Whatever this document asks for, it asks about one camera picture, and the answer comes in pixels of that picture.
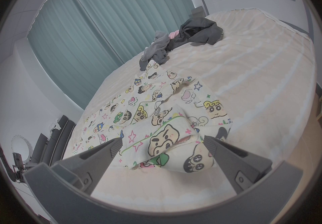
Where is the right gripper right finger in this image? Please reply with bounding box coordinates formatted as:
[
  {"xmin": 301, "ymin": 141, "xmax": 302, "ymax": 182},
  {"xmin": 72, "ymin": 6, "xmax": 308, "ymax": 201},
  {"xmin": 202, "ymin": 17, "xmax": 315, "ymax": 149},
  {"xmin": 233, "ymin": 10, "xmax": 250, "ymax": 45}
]
[{"xmin": 203, "ymin": 135, "xmax": 273, "ymax": 193}]

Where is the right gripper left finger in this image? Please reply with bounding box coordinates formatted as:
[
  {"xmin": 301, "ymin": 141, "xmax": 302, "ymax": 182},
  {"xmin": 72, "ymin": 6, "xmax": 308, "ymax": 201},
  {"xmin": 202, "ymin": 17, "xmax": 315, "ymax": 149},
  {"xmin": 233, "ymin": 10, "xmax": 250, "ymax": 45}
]
[{"xmin": 51, "ymin": 137, "xmax": 124, "ymax": 195}]

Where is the white printed pyjama top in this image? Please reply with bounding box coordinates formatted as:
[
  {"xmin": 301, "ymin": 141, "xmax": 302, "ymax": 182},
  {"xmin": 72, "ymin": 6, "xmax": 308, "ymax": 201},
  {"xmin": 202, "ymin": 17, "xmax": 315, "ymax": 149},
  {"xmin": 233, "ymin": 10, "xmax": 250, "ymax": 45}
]
[{"xmin": 72, "ymin": 62, "xmax": 233, "ymax": 174}]

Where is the bed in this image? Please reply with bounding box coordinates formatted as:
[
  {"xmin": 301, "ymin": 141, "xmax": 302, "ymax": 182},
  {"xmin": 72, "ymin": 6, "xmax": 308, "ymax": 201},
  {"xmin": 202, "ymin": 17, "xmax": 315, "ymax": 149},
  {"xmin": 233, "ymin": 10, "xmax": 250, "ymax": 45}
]
[{"xmin": 60, "ymin": 0, "xmax": 322, "ymax": 218}]

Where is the dark grey garment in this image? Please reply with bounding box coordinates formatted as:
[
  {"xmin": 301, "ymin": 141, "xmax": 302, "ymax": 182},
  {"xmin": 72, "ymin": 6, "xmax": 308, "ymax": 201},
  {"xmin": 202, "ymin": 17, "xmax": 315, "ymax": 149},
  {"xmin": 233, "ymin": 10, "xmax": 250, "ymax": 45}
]
[{"xmin": 139, "ymin": 49, "xmax": 168, "ymax": 72}]

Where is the light grey and white garment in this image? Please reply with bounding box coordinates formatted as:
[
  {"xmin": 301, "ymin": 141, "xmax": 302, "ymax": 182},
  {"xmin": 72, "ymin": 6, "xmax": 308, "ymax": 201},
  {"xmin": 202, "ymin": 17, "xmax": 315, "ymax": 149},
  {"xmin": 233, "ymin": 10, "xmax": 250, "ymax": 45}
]
[{"xmin": 143, "ymin": 31, "xmax": 170, "ymax": 61}]

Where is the black garment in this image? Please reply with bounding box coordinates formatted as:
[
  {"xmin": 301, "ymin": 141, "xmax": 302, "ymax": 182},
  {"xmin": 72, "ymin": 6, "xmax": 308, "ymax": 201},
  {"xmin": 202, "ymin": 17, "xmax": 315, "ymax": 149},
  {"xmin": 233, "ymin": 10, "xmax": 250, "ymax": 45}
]
[{"xmin": 167, "ymin": 17, "xmax": 224, "ymax": 51}]

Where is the grey bedside table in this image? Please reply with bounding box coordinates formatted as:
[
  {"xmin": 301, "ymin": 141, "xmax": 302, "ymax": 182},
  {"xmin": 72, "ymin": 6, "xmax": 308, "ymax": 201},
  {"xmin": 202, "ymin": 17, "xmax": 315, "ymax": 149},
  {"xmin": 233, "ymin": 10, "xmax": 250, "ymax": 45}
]
[{"xmin": 190, "ymin": 6, "xmax": 205, "ymax": 17}]

